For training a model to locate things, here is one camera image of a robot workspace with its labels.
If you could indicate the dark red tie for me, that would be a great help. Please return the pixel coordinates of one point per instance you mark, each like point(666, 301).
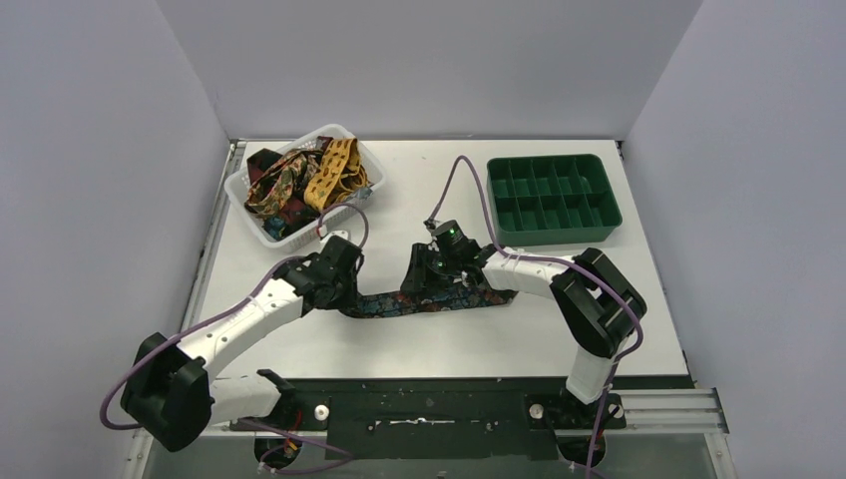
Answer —
point(260, 163)

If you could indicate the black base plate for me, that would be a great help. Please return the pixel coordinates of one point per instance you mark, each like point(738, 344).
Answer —
point(456, 418)

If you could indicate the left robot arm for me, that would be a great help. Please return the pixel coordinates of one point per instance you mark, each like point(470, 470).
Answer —
point(175, 388)

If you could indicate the brown paisley tie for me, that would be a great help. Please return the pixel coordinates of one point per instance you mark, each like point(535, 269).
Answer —
point(290, 176)

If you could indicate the dark blue floral tie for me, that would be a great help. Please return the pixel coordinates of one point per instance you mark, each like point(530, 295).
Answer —
point(455, 297)

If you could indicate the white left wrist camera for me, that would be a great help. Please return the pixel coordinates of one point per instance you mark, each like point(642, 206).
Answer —
point(336, 234)

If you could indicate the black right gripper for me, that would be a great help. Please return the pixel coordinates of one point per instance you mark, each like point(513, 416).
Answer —
point(420, 277)

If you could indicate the yellow patterned tie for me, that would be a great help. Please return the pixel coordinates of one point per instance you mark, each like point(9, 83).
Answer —
point(340, 174)

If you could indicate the green compartment tray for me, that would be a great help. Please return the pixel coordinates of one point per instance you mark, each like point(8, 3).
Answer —
point(548, 200)

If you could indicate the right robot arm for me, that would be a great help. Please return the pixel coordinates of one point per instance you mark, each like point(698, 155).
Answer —
point(601, 308)

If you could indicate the aluminium frame rail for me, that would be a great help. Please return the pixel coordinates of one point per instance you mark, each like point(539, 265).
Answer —
point(679, 433)

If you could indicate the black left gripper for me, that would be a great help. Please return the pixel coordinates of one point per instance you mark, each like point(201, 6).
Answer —
point(347, 284)

